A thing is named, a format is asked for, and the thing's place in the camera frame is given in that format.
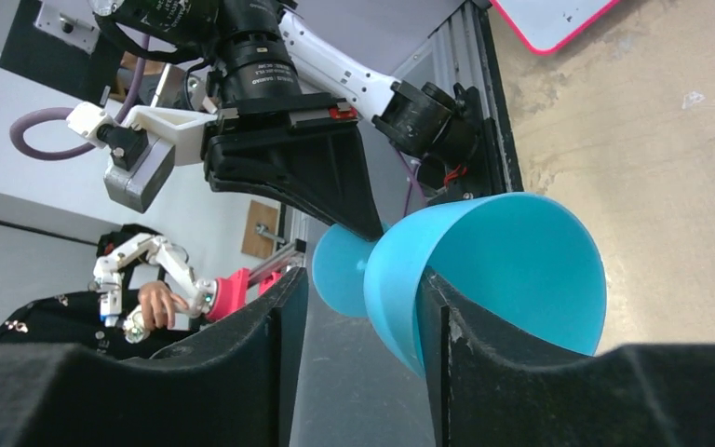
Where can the person in background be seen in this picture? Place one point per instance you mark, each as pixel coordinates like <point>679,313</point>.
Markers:
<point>74,317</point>

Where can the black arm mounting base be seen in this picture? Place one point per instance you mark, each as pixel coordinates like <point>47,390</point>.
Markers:
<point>494,167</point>

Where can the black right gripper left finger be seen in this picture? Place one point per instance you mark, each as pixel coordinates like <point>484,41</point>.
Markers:
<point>232,384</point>

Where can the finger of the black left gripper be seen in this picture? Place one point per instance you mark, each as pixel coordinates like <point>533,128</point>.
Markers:
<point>323,174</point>

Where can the aluminium frame rail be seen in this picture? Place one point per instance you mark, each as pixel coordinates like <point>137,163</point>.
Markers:
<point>460,50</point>

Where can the pink framed whiteboard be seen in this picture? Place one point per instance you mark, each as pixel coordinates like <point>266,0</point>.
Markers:
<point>545,26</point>

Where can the wooden board in background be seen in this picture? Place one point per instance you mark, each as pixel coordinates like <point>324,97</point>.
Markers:
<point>260,231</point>

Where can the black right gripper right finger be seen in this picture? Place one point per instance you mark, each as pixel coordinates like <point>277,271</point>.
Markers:
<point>490,383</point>

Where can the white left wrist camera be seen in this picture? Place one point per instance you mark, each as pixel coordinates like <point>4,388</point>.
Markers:
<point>143,150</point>

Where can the blue wine glass row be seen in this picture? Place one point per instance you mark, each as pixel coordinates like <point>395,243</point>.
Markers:
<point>522,256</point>

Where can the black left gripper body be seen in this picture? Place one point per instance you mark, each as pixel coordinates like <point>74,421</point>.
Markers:
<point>252,123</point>

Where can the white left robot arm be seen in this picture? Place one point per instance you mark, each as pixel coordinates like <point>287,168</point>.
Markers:
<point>263,49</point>

